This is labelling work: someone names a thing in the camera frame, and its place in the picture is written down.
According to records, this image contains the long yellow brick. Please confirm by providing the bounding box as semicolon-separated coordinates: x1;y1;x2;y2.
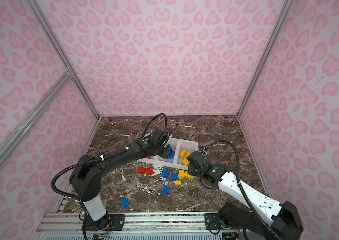
182;158;189;166

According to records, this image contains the blue studded brick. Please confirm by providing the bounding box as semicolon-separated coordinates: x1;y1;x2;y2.
167;150;175;159

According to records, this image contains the lone yellow brick front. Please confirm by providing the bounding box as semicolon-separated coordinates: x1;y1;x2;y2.
179;150;187;158

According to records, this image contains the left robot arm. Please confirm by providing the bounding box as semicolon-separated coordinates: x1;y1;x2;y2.
70;130;172;222

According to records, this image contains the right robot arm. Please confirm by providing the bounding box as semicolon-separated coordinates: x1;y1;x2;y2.
187;151;303;240

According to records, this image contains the white left bin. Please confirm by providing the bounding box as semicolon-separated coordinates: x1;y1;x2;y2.
137;133;162;167

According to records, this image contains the white bin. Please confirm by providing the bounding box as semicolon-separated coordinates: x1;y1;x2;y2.
155;138;181;168
137;133;162;167
173;139;198;171

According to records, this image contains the white middle bin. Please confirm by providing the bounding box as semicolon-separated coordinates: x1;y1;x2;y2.
155;138;181;168

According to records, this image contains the white right bin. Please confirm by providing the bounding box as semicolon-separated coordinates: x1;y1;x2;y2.
173;139;198;171

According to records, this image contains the blue brick beside yellow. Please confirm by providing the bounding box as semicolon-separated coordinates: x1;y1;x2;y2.
171;173;178;181

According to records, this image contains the red square brick rear right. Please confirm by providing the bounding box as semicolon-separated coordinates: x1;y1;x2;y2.
145;168;153;176

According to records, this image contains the red square brick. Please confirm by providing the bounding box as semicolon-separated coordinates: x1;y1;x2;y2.
137;167;146;174
145;168;153;176

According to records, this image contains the red square brick rear left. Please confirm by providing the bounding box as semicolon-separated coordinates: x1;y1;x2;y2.
137;167;146;174

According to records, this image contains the blue brick rear tall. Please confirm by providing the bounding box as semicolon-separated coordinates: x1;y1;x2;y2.
162;169;169;179

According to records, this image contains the lone blue brick front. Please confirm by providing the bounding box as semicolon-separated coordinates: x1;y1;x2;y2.
121;198;129;209

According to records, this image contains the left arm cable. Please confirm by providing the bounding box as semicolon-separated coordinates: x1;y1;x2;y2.
50;113;169;201

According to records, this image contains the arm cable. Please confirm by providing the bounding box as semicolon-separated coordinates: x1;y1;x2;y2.
50;113;169;201
203;140;284;240

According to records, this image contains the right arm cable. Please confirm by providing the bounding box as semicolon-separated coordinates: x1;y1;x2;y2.
203;140;284;240

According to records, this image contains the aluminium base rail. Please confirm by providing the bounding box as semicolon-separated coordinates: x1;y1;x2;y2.
33;210;296;240

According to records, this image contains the diagonal aluminium frame bar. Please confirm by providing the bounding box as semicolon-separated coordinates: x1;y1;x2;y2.
0;71;72;167

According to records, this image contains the left corner frame post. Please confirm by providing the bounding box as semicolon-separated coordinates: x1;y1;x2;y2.
25;0;101;120

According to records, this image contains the corner frame post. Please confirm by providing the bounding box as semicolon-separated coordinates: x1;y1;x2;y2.
25;0;101;120
236;0;296;119

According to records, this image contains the right corner frame post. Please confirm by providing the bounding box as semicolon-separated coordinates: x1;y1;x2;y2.
236;0;296;119

